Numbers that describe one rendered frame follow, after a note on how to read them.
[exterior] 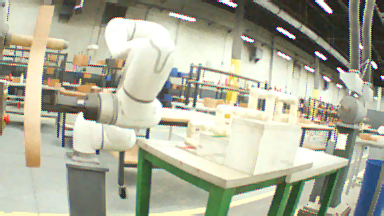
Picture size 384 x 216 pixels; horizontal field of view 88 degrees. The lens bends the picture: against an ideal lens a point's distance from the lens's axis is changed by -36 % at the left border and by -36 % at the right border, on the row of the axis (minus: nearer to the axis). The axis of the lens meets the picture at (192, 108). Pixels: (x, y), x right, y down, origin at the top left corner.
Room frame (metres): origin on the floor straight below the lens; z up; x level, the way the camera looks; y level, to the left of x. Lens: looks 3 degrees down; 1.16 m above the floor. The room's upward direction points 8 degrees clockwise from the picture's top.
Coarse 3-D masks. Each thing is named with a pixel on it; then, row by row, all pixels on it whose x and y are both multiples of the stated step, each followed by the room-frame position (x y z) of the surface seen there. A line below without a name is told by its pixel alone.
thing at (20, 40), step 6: (12, 36) 0.55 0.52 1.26; (18, 36) 0.56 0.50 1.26; (24, 36) 0.58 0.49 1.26; (30, 36) 0.59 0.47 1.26; (12, 42) 0.55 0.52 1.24; (18, 42) 0.57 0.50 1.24; (24, 42) 0.58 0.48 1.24; (30, 42) 0.59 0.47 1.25; (48, 42) 0.63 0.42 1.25; (54, 42) 0.64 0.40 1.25; (60, 42) 0.65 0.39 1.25; (48, 48) 0.64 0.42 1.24; (54, 48) 0.65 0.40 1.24; (60, 48) 0.66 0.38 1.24
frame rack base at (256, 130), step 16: (240, 128) 0.95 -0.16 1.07; (256, 128) 0.89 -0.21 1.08; (272, 128) 0.90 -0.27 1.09; (288, 128) 0.96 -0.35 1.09; (240, 144) 0.94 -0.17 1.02; (256, 144) 0.88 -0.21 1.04; (272, 144) 0.91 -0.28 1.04; (288, 144) 0.98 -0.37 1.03; (224, 160) 0.98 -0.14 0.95; (240, 160) 0.92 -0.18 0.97; (256, 160) 0.87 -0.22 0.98; (272, 160) 0.93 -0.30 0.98; (288, 160) 1.00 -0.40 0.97
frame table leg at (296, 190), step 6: (300, 180) 1.16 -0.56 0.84; (294, 186) 1.18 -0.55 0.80; (300, 186) 1.15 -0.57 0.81; (294, 192) 1.17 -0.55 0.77; (300, 192) 1.17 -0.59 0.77; (288, 198) 1.19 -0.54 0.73; (294, 198) 1.16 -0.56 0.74; (288, 204) 1.18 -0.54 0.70; (294, 204) 1.15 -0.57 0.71; (288, 210) 1.17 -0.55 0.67; (294, 210) 1.17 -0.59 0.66
